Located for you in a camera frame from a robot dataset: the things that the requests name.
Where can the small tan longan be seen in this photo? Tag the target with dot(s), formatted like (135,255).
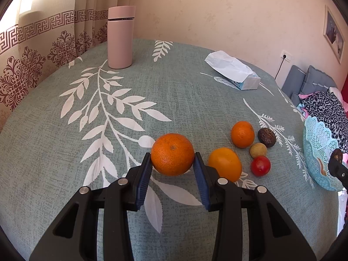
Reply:
(258,150)

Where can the red tomato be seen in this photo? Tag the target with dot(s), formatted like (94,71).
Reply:
(260,165)

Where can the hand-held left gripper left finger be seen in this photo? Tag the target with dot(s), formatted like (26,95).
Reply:
(144,185)

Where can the dark passion fruit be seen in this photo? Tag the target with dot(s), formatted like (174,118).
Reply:
(266,137)
(338,155)

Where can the tissue pack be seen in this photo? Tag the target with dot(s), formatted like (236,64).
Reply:
(231,66)

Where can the pink thermos bottle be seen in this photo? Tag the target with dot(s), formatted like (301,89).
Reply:
(121,38)

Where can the small grey cushion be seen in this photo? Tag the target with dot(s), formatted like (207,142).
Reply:
(295,98)

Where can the pile of clothes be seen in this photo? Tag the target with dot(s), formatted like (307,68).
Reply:
(338,92)

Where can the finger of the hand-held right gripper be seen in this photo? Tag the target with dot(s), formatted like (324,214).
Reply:
(338,170)

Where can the large grey cushion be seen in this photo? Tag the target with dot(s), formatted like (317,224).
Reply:
(318,80)

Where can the light blue plastic basket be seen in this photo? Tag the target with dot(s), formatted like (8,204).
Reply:
(315,152)

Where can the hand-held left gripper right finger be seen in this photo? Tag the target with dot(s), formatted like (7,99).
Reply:
(202,187)

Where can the framed wall picture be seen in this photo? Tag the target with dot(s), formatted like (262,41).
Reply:
(333,34)

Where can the large orange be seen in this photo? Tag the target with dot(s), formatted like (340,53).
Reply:
(172,153)

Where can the light blue cloth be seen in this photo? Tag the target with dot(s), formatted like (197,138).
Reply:
(301,110)

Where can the patterned beige curtain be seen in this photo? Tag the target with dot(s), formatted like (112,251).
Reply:
(40,59)

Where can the leopard print cloth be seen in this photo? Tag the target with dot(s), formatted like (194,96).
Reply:
(323,106)

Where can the white wall socket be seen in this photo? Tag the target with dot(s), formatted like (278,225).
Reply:
(286,55)

